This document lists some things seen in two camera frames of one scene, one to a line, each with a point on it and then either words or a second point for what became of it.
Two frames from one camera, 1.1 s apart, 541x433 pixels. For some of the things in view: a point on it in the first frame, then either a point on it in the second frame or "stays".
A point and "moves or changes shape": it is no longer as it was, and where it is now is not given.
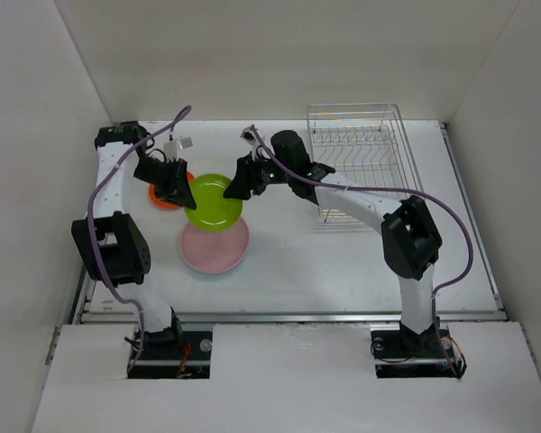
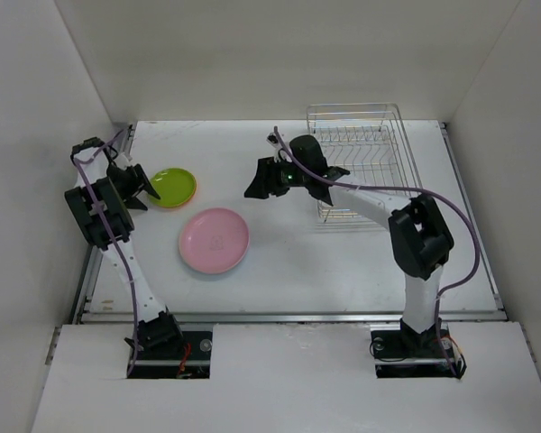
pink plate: [215, 253] stays
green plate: [214, 211] moves or changes shape
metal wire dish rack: [364, 144] stays
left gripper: [177, 188] -> [127, 194]
